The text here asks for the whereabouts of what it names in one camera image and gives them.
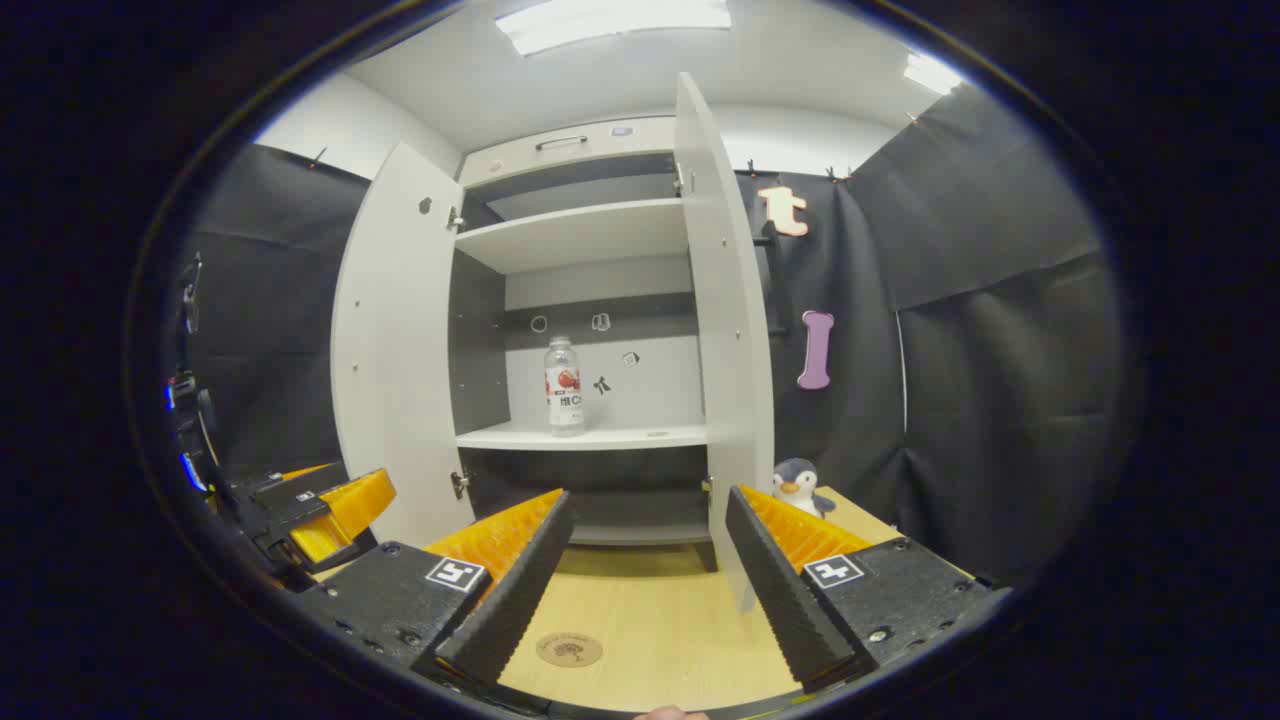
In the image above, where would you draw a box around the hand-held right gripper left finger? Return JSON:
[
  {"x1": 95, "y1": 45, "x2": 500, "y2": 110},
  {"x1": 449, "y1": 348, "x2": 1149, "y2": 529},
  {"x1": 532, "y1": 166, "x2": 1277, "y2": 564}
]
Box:
[{"x1": 295, "y1": 488, "x2": 576, "y2": 691}]

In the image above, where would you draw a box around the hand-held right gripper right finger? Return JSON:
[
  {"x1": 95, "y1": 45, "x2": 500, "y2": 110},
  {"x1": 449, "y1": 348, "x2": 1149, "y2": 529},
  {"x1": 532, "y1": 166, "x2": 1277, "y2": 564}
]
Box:
[{"x1": 725, "y1": 485, "x2": 1001, "y2": 693}]

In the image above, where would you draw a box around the white cabinet door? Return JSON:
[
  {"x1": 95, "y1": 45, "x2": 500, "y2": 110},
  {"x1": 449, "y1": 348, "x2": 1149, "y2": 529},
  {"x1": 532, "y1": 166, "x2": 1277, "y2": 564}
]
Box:
[
  {"x1": 330, "y1": 140, "x2": 476, "y2": 549},
  {"x1": 675, "y1": 72, "x2": 776, "y2": 613}
]

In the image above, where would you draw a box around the clear plastic bottle red label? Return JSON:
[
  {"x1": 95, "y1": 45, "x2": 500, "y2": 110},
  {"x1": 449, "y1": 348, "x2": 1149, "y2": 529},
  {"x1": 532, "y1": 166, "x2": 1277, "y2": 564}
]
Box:
[{"x1": 545, "y1": 336, "x2": 587, "y2": 438}]

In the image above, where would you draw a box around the white cabinet with shelves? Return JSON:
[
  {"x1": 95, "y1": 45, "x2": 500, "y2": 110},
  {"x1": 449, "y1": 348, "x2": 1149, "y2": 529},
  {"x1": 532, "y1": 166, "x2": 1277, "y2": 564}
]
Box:
[{"x1": 445, "y1": 115, "x2": 716, "y2": 546}]

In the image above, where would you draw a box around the penguin plush toy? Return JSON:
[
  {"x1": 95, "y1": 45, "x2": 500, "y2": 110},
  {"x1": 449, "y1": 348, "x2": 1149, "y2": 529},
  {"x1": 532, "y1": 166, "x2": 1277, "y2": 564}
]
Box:
[{"x1": 772, "y1": 458, "x2": 837, "y2": 519}]

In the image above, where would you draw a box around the black backdrop cloth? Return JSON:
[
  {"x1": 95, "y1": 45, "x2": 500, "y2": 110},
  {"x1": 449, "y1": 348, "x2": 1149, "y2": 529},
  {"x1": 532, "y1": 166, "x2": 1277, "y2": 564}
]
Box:
[{"x1": 185, "y1": 85, "x2": 1121, "y2": 586}]

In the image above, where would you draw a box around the small ceiling light panel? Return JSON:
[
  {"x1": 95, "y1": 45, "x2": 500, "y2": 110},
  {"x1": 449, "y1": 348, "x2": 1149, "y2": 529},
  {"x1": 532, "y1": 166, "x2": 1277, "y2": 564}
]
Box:
[{"x1": 903, "y1": 52, "x2": 966, "y2": 96}]

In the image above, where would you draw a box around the large ceiling light panel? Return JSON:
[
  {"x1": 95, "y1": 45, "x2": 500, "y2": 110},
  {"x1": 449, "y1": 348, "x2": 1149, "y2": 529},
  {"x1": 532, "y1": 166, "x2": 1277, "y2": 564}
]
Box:
[{"x1": 495, "y1": 0, "x2": 733, "y2": 56}]

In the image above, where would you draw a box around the black door handle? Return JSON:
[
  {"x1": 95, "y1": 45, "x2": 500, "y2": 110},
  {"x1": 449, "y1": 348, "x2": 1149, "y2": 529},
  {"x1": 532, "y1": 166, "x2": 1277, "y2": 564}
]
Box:
[{"x1": 750, "y1": 220, "x2": 791, "y2": 338}]

